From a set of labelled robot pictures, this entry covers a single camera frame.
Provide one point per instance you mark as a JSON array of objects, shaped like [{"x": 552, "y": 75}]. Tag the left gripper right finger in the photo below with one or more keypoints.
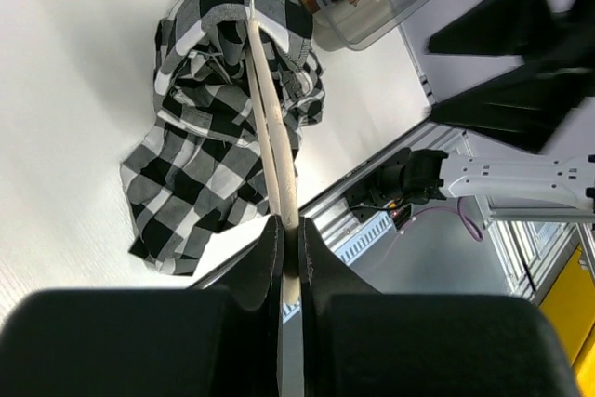
[{"x": 358, "y": 341}]

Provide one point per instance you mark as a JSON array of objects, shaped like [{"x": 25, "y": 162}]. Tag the white slotted cable duct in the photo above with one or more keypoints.
[{"x": 348, "y": 238}]

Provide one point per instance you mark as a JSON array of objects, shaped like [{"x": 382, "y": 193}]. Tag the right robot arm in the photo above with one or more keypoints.
[{"x": 436, "y": 175}]

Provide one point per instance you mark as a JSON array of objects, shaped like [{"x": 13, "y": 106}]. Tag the black white checkered shirt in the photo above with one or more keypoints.
[{"x": 198, "y": 171}]

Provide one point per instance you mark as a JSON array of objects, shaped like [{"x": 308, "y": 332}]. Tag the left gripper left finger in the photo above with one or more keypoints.
[{"x": 223, "y": 340}]

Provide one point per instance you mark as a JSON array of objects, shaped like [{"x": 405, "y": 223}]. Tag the wooden hanger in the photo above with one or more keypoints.
[{"x": 276, "y": 154}]

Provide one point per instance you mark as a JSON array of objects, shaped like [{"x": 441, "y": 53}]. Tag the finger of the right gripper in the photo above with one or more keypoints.
[
  {"x": 522, "y": 108},
  {"x": 499, "y": 28}
]

